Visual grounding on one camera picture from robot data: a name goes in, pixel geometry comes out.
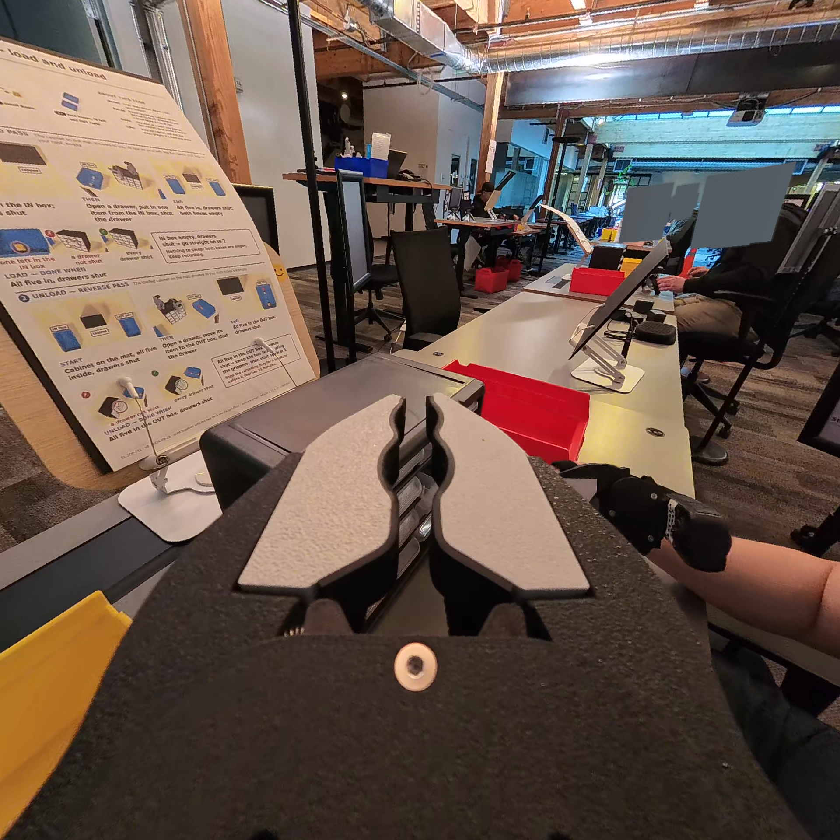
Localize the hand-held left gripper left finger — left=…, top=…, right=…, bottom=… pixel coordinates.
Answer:
left=236, top=395, right=406, bottom=636

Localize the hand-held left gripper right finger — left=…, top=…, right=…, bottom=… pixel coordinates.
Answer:
left=425, top=395, right=592, bottom=637

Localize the grid of clear drawers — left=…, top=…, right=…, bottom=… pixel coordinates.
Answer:
left=394, top=453, right=447, bottom=578

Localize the black drawer cabinet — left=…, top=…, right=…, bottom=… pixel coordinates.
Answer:
left=200, top=353, right=487, bottom=631

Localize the person's right forearm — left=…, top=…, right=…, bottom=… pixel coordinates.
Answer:
left=646, top=535, right=840, bottom=659

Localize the person's right hand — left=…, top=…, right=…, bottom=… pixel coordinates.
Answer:
left=556, top=462, right=732, bottom=573

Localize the white metal stand base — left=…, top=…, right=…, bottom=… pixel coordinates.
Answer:
left=118, top=449, right=224, bottom=544

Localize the silver tablet stand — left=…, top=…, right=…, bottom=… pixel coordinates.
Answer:
left=570, top=322, right=645, bottom=395

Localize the black office chair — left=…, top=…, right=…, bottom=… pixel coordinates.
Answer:
left=682, top=217, right=840, bottom=467
left=354, top=282, right=406, bottom=343
left=390, top=227, right=463, bottom=352

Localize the dark board on stand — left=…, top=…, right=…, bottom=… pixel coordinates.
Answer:
left=570, top=239, right=672, bottom=361

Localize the black computer monitor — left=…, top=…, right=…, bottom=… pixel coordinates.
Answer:
left=233, top=184, right=280, bottom=253
left=336, top=169, right=375, bottom=296

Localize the rounded wooden backing board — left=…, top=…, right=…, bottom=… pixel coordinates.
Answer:
left=0, top=239, right=322, bottom=493

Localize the white curved poster board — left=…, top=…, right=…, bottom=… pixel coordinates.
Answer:
left=539, top=203, right=595, bottom=247

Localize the black vertical pole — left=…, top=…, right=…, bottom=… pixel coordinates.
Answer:
left=287, top=0, right=337, bottom=374

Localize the black tilted board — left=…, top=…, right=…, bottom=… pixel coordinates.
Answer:
left=797, top=381, right=840, bottom=457

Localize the wooden top standing desk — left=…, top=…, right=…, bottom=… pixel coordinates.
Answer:
left=283, top=169, right=454, bottom=263

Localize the instruction poster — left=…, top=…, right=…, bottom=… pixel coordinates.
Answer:
left=0, top=36, right=319, bottom=473

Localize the person's own leg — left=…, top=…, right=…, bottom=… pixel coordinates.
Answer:
left=709, top=646, right=840, bottom=840

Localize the grey tilted board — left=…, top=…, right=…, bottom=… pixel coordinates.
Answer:
left=777, top=184, right=840, bottom=277

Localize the ceiling projector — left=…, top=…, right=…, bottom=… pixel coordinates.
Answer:
left=726, top=94, right=770, bottom=127

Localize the wooden support post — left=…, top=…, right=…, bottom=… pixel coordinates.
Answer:
left=178, top=0, right=253, bottom=186
left=478, top=71, right=506, bottom=191

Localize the long spiral metal duct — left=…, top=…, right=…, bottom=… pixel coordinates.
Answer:
left=453, top=26, right=840, bottom=76

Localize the rectangular metal duct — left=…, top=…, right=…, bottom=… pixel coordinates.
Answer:
left=367, top=0, right=460, bottom=63

